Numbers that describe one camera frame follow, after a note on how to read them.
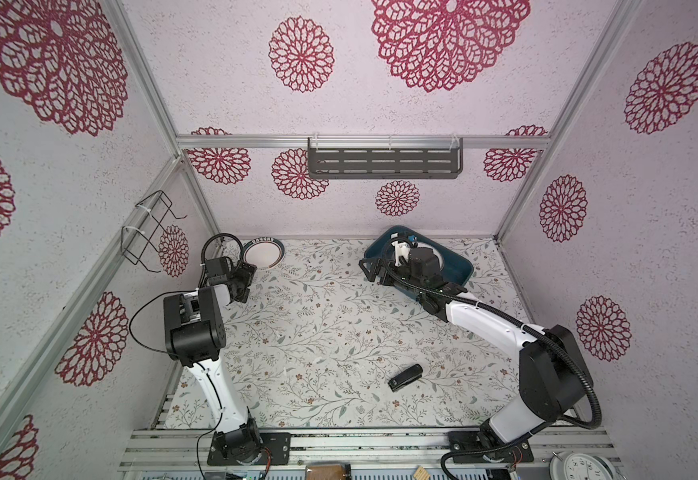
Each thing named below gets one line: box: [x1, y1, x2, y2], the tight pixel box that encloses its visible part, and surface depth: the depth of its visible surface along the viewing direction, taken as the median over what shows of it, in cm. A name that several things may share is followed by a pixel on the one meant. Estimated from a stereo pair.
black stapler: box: [387, 364, 423, 392], surface depth 84 cm
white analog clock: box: [549, 451, 616, 480], surface depth 69 cm
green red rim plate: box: [241, 238, 285, 269], surface depth 119 cm
